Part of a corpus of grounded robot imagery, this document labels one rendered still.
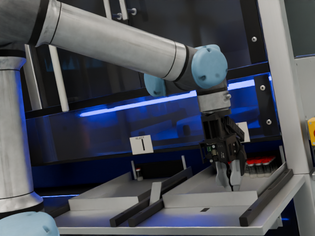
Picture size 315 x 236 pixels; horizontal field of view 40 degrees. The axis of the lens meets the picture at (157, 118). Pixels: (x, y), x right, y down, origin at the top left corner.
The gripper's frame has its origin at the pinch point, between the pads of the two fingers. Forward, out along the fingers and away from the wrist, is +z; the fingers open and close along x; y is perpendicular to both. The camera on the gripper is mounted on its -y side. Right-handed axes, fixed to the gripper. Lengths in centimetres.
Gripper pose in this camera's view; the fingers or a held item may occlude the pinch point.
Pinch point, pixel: (234, 189)
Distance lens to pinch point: 107.9
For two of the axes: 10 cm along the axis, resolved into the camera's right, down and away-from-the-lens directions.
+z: 1.9, 9.8, 0.6
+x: 8.4, -1.3, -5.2
